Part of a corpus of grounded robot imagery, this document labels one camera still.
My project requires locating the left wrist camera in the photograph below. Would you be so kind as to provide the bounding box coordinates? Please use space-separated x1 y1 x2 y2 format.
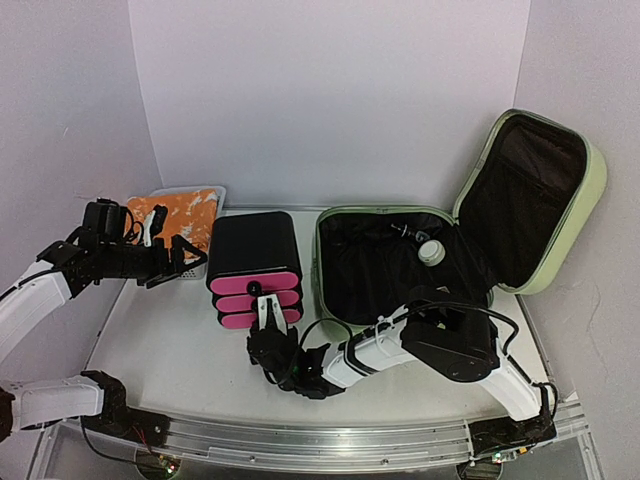
81 198 168 247

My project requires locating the black pink drawer organizer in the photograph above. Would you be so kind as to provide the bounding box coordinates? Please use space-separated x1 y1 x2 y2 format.
206 211 304 329

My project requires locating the white perforated plastic basket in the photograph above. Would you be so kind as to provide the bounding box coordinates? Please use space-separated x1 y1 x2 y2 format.
151 185 227 280

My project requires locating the orange snack bag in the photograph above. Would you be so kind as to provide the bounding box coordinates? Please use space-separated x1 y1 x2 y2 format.
127 186 226 251

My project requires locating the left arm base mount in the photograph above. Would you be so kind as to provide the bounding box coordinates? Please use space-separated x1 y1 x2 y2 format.
81 405 170 447

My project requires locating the black brush in suitcase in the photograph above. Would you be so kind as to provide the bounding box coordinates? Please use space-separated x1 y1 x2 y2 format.
391 223 430 243

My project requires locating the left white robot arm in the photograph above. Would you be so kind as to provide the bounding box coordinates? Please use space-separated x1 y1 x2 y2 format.
1 230 207 438

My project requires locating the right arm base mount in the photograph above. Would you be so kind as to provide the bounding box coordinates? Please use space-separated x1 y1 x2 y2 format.
469 405 557 458

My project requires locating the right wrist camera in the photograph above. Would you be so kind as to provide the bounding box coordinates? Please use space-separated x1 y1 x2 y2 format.
257 294 288 336

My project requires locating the aluminium front rail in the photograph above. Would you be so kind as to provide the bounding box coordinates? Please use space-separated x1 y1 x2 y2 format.
44 414 591 469

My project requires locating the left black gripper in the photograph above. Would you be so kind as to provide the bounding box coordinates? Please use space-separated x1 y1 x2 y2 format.
99 233 206 289

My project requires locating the green hard-shell suitcase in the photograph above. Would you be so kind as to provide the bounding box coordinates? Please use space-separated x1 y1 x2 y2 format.
313 109 607 327

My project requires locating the white round jar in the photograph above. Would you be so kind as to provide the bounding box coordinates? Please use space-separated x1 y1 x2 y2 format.
417 240 446 267

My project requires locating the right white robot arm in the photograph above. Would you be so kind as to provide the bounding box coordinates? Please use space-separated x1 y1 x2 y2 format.
246 289 557 443

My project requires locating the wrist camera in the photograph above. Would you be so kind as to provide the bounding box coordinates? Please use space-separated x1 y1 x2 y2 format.
257 294 288 336
81 198 168 247

